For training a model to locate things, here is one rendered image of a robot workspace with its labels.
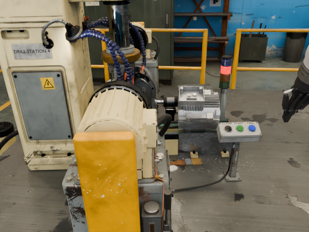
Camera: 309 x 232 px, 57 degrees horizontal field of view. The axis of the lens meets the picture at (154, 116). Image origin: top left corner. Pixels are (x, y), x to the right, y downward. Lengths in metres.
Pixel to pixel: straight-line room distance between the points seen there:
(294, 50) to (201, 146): 5.09
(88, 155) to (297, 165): 1.16
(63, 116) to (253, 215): 0.89
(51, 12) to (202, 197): 0.95
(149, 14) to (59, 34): 3.35
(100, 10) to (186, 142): 3.46
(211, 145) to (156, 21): 3.21
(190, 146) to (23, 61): 0.86
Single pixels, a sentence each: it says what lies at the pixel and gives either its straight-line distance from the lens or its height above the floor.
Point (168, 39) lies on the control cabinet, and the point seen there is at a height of 0.75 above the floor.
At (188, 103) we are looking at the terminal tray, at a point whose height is 1.09.
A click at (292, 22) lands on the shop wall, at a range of 6.70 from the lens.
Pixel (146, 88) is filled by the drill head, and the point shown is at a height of 1.07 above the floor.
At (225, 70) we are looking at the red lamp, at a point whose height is 1.14.
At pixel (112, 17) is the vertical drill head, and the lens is 1.28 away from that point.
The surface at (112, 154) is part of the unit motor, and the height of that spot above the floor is 1.31.
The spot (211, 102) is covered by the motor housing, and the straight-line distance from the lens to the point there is 1.41.
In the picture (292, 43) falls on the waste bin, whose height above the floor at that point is 0.38.
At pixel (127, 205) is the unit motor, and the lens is 0.70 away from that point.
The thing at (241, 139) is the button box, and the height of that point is 1.02.
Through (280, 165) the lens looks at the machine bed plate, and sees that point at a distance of 1.54.
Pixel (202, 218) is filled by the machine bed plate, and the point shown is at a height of 0.80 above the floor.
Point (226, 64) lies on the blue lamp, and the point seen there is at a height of 1.18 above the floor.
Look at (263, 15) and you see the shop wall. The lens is 6.52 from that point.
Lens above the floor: 1.65
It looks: 27 degrees down
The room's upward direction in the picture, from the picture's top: 1 degrees counter-clockwise
